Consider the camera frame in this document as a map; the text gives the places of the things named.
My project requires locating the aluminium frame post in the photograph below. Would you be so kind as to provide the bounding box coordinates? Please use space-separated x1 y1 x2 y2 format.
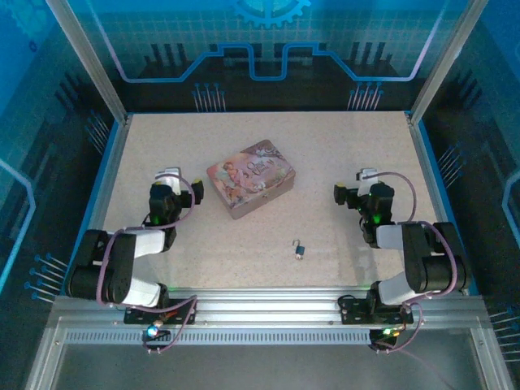
45 0 130 125
409 0 491 125

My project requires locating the slotted cable duct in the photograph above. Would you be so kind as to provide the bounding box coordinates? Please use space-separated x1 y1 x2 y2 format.
64 329 476 346

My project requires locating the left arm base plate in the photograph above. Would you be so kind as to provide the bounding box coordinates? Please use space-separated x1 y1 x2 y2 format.
123 299 199 326

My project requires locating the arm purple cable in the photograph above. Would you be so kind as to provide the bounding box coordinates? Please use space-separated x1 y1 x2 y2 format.
96 174 200 354
375 171 460 354

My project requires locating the aluminium side rail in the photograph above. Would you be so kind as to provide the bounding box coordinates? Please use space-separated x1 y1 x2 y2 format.
67 113 133 296
405 111 472 296

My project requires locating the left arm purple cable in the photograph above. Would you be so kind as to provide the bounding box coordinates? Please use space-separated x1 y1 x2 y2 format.
96 174 200 354

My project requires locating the aluminium front beam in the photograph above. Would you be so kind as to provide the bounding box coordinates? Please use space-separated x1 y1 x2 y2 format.
52 286 488 329

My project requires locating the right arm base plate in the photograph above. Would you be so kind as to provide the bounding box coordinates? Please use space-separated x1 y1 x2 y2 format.
339 296 415 325

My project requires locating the pink illustrated tin box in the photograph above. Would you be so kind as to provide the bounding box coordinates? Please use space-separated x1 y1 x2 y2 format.
206 139 297 221

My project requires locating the black connector with LED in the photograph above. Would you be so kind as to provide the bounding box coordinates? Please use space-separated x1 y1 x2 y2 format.
369 327 401 347
141 324 171 343

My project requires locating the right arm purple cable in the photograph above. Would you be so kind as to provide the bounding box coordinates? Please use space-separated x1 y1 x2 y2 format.
375 171 460 354

